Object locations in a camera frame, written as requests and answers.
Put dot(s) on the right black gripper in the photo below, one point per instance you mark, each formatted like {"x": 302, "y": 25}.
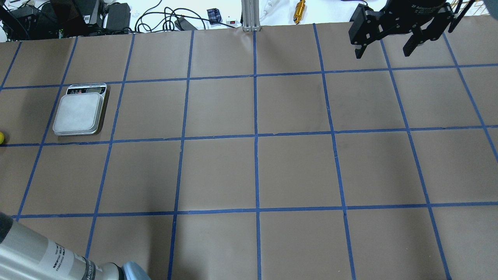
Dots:
{"x": 422, "y": 11}

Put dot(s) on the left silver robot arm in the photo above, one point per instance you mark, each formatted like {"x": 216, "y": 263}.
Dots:
{"x": 27, "y": 255}

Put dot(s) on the brass cylindrical fitting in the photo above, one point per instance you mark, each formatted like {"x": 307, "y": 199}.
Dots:
{"x": 299, "y": 11}

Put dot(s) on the black power adapter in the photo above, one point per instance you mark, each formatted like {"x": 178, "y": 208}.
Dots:
{"x": 118, "y": 16}

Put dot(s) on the silver digital kitchen scale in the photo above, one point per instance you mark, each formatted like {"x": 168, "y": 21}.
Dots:
{"x": 80, "y": 109}

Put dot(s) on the aluminium frame post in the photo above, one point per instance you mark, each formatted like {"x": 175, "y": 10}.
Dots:
{"x": 250, "y": 15}

